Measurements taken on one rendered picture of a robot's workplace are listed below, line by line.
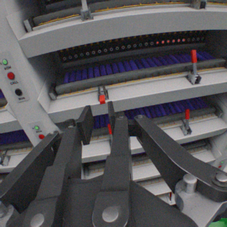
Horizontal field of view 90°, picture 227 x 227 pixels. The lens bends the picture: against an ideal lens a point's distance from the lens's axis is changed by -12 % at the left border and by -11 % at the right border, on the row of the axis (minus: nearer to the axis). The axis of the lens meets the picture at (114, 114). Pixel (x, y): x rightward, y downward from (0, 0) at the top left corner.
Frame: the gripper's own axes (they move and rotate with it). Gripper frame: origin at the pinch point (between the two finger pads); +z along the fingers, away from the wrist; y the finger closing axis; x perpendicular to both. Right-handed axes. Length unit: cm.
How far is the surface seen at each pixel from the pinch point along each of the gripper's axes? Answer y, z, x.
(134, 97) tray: 8.2, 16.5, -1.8
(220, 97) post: 45, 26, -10
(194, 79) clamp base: 25.8, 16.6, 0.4
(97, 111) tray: -2.3, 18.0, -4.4
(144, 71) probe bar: 13.1, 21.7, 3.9
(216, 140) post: 45, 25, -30
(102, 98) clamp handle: 0.1, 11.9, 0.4
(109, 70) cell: 3.1, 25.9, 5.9
